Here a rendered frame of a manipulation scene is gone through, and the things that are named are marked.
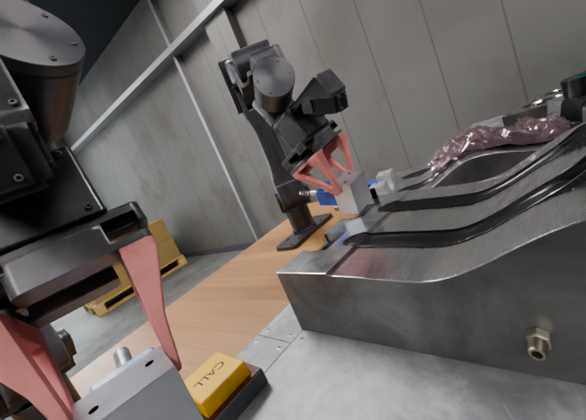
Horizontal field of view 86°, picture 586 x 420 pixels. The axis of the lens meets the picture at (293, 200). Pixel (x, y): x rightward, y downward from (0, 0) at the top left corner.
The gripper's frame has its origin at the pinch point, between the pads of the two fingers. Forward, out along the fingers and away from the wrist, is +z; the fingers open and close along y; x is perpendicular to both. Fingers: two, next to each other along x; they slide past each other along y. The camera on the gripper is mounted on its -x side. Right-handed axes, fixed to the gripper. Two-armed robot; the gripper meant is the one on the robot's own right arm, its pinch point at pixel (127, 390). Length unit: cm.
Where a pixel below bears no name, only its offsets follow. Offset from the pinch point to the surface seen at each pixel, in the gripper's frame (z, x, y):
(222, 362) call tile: 2.8, 18.9, 7.6
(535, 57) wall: -22, 40, 239
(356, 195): -4.7, 14.2, 36.0
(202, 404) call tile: 4.6, 15.8, 3.6
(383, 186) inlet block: -5, 24, 52
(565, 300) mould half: 12.4, -7.9, 24.0
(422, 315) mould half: 9.9, 2.5, 22.0
